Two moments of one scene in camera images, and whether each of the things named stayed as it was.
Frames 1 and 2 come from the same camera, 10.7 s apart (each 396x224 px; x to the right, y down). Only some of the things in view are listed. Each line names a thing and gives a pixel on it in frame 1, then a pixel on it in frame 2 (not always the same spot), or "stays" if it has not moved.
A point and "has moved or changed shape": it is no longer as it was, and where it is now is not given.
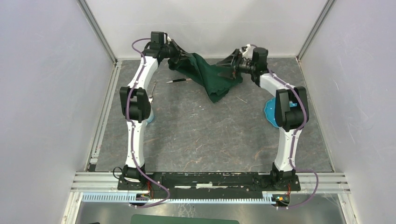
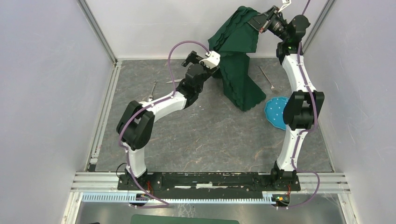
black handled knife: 180,80 stays
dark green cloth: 216,85 has moved or changed shape
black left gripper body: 171,51 → 193,59
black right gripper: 228,60 → 259,22
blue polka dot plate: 269,110 stays
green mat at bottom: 137,219 stays
